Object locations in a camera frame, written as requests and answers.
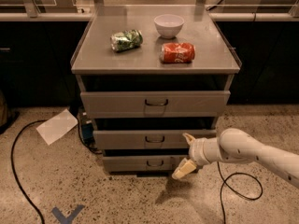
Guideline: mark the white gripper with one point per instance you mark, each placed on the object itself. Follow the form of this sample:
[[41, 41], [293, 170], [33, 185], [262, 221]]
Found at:
[[196, 153]]

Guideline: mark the grey drawer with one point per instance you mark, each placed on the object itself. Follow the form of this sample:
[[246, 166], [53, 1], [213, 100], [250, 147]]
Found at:
[[154, 104], [142, 163], [147, 139]]

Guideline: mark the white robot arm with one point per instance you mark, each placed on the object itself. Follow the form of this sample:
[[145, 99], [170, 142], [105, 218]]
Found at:
[[236, 146]]

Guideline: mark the grey top drawer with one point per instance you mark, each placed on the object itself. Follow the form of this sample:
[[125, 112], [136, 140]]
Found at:
[[154, 104]]

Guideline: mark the grey bottom drawer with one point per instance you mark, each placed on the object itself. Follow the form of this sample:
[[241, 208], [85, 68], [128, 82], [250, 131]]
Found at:
[[142, 163]]

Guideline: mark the grey metal drawer cabinet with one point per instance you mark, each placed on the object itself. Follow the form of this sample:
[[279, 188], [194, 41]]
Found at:
[[99, 68]]

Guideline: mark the crushed red soda can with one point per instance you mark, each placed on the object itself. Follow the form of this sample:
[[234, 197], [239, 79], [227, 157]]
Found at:
[[177, 52]]

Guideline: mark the blue power box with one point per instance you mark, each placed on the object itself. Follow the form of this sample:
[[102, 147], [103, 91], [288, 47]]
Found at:
[[87, 133]]

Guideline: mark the white ceramic bowl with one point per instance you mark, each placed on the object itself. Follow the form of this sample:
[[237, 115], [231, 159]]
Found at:
[[168, 25]]

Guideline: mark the crushed green soda can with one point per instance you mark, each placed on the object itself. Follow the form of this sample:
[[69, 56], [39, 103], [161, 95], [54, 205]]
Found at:
[[125, 40]]

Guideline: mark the dark counter right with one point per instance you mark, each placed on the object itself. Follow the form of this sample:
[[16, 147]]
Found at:
[[269, 52]]

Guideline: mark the dark counter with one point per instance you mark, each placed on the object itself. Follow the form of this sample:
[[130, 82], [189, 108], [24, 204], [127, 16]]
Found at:
[[269, 52], [35, 62]]

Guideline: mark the white paper sheet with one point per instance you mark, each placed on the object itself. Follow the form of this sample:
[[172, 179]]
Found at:
[[55, 128]]

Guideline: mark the dark counter left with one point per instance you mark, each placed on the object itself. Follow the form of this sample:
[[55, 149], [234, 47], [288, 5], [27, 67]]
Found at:
[[35, 62]]

